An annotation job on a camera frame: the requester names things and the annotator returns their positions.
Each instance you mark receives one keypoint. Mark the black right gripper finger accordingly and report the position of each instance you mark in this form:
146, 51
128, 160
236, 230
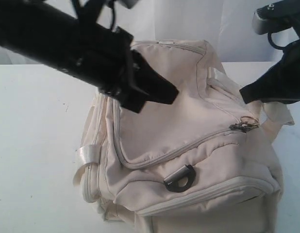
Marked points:
268, 88

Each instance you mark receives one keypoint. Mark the cream fabric duffel bag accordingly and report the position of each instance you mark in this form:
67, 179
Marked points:
204, 164

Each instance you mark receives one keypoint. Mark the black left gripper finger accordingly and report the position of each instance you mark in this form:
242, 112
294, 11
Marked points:
152, 85

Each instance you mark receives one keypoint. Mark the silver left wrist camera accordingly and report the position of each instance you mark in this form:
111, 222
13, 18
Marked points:
129, 4

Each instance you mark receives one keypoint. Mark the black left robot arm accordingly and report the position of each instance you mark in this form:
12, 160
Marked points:
45, 34

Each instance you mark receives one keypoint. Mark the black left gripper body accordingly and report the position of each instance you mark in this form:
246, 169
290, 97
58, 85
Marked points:
105, 60

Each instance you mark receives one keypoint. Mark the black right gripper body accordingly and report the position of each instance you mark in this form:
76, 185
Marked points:
290, 73

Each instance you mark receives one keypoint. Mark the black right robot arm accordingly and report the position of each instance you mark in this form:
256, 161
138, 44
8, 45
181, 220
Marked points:
281, 83

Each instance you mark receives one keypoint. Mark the white background curtain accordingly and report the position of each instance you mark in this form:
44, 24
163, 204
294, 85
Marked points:
226, 24

